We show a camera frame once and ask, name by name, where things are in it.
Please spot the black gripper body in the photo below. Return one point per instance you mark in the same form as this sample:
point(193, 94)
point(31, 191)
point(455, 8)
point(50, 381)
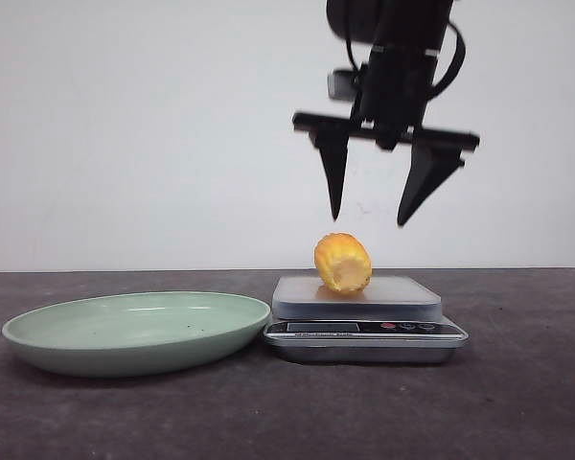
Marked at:
point(397, 86)

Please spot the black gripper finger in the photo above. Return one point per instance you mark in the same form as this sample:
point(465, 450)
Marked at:
point(332, 146)
point(430, 167)

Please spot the yellow corn cob piece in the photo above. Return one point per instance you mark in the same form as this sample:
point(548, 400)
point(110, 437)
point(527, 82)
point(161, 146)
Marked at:
point(342, 263)

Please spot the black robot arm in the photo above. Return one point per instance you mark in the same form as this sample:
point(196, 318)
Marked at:
point(414, 26)

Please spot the silver digital kitchen scale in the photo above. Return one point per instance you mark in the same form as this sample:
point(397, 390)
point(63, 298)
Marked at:
point(393, 320)

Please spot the pale green plate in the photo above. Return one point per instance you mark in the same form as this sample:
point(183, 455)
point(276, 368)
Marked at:
point(135, 334)

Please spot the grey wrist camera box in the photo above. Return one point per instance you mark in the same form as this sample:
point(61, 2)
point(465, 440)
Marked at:
point(344, 85)

